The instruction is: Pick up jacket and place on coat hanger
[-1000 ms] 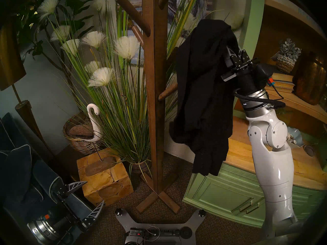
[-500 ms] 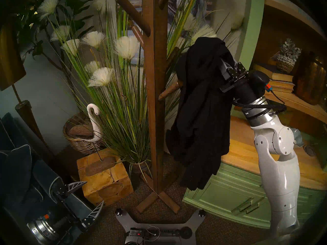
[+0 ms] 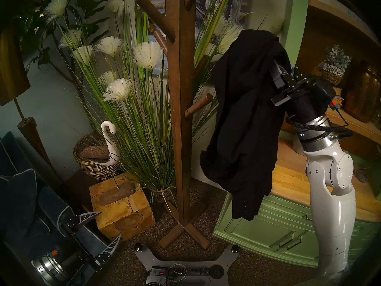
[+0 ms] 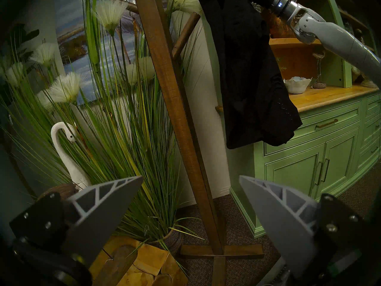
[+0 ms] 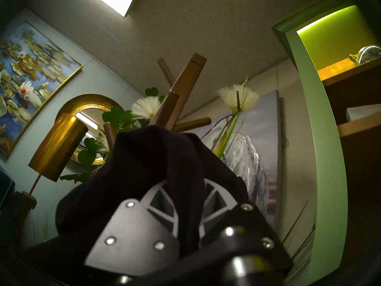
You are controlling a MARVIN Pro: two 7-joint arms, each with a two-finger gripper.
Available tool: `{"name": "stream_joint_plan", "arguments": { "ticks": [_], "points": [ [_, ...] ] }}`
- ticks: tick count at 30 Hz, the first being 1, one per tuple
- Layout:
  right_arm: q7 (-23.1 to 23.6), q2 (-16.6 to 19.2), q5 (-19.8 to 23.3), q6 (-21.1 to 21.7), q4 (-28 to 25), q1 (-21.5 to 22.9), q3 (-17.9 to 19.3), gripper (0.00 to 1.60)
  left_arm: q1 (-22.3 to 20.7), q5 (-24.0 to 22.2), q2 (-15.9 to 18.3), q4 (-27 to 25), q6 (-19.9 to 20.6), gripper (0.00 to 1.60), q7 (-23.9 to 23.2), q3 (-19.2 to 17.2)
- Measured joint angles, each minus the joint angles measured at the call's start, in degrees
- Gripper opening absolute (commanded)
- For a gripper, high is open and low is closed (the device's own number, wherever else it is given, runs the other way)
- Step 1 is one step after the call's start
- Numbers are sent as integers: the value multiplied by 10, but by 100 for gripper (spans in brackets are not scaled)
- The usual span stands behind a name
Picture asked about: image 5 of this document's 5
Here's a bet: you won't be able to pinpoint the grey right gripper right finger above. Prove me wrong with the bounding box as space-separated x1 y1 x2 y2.
199 178 294 271

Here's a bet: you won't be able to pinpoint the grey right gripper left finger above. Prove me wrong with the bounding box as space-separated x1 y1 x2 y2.
85 181 181 276

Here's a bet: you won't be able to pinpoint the black jacket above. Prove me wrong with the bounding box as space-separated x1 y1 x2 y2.
24 125 250 277

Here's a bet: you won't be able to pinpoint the brown wooden coat rack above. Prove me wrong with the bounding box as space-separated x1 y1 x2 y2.
104 53 212 152

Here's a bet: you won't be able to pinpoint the green wooden shelf cabinet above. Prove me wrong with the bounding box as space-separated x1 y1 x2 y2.
271 0 381 286

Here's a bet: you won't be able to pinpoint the brass floor lamp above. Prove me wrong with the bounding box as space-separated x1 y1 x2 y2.
16 113 89 226

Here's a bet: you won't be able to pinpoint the tall grass plant white puffs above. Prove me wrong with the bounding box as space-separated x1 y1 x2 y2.
95 78 316 277

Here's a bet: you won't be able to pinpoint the dark blue armchair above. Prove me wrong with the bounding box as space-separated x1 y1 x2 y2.
0 166 15 208

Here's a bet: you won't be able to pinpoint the water lily framed painting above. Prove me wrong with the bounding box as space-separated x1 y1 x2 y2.
0 20 83 158

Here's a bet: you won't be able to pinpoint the white ceiling light panel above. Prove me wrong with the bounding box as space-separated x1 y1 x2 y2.
86 0 138 18

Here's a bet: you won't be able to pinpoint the bird canvas wall painting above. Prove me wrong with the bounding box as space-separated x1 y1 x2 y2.
201 90 282 229

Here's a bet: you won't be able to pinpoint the gold arched wall mirror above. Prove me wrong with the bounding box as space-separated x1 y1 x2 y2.
55 93 124 166

